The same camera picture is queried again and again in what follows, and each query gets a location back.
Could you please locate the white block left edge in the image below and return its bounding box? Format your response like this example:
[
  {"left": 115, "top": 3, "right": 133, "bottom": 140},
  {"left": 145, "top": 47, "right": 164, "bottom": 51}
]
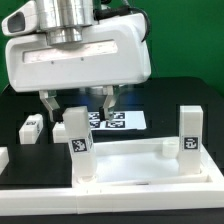
[{"left": 0, "top": 147, "right": 9, "bottom": 175}]

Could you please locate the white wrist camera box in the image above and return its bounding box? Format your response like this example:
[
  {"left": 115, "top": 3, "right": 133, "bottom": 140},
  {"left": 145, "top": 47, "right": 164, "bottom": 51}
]
[{"left": 1, "top": 0, "right": 39, "bottom": 37}]

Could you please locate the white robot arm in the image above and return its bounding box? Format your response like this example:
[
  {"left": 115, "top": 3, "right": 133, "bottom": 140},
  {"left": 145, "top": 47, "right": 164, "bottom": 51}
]
[{"left": 2, "top": 0, "right": 151, "bottom": 121}]

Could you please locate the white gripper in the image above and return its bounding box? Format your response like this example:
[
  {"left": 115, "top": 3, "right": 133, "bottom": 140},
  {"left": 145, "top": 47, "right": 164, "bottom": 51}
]
[{"left": 5, "top": 13, "right": 151, "bottom": 122}]

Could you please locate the white L-shaped fence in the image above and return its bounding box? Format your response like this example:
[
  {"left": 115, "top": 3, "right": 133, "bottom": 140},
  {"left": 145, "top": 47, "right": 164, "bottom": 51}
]
[{"left": 0, "top": 146, "right": 224, "bottom": 217}]

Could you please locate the white desk top tray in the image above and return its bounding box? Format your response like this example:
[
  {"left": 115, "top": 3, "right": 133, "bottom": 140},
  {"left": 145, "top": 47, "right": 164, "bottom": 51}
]
[{"left": 72, "top": 137, "right": 224, "bottom": 188}]

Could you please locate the fiducial marker sheet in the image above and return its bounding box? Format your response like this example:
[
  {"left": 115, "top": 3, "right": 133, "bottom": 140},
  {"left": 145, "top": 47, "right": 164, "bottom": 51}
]
[{"left": 88, "top": 111, "right": 146, "bottom": 130}]

